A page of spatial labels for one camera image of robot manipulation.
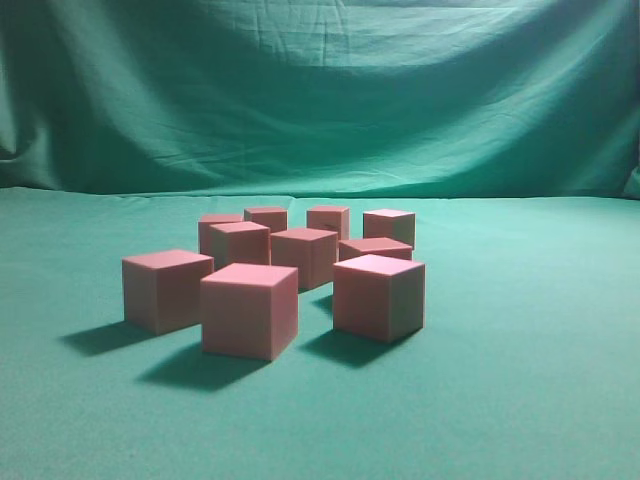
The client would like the pink wooden cube placed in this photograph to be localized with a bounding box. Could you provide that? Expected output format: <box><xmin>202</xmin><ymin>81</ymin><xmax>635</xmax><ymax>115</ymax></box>
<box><xmin>363</xmin><ymin>209</ymin><xmax>416</xmax><ymax>249</ymax></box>
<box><xmin>306</xmin><ymin>205</ymin><xmax>350</xmax><ymax>240</ymax></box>
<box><xmin>244</xmin><ymin>206</ymin><xmax>288</xmax><ymax>233</ymax></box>
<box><xmin>270</xmin><ymin>227</ymin><xmax>337</xmax><ymax>290</ymax></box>

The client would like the pink wooden cube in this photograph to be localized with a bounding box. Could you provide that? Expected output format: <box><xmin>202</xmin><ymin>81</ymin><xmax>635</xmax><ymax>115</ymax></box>
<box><xmin>198</xmin><ymin>214</ymin><xmax>244</xmax><ymax>256</ymax></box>
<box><xmin>338</xmin><ymin>237</ymin><xmax>413</xmax><ymax>261</ymax></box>
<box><xmin>332</xmin><ymin>254</ymin><xmax>426</xmax><ymax>343</ymax></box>
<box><xmin>200</xmin><ymin>263</ymin><xmax>298</xmax><ymax>361</ymax></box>
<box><xmin>209</xmin><ymin>221</ymin><xmax>271</xmax><ymax>270</ymax></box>

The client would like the pink wooden cube column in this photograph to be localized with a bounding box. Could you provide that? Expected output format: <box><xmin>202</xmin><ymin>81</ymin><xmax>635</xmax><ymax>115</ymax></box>
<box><xmin>121</xmin><ymin>249</ymin><xmax>215</xmax><ymax>335</ymax></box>

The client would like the green table cloth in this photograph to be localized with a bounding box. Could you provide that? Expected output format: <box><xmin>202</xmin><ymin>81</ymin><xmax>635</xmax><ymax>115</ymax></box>
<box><xmin>1</xmin><ymin>188</ymin><xmax>639</xmax><ymax>479</ymax></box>

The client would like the green backdrop cloth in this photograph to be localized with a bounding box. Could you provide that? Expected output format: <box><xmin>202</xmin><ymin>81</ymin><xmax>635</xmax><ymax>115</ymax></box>
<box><xmin>1</xmin><ymin>1</ymin><xmax>639</xmax><ymax>198</ymax></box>

